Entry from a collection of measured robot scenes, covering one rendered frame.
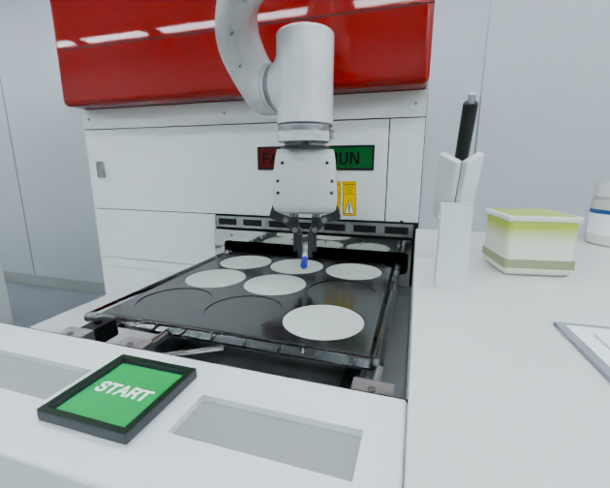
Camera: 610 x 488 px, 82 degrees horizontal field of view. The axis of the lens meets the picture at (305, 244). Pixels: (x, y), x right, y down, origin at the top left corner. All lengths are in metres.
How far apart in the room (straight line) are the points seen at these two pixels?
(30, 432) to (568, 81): 2.33
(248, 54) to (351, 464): 0.54
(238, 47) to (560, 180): 1.97
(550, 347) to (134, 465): 0.26
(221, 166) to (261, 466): 0.71
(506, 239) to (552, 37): 1.96
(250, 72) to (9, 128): 3.48
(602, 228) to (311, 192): 0.44
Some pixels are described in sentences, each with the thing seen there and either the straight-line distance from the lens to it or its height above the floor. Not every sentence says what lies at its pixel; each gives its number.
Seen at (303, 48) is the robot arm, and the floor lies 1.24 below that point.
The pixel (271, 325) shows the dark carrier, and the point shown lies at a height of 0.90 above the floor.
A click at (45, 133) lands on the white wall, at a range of 3.65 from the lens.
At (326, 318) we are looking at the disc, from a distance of 0.45.
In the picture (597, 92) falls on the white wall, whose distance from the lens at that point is 2.37.
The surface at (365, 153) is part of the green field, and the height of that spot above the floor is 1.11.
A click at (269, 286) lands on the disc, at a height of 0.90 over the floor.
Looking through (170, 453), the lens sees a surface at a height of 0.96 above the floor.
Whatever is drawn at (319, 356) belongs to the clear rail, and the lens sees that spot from 0.37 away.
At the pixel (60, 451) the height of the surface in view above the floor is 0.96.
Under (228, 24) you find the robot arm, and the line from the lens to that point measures 0.55.
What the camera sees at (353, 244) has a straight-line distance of 0.73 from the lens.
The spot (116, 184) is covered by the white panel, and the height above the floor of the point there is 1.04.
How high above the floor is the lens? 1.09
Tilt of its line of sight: 13 degrees down
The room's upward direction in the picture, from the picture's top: straight up
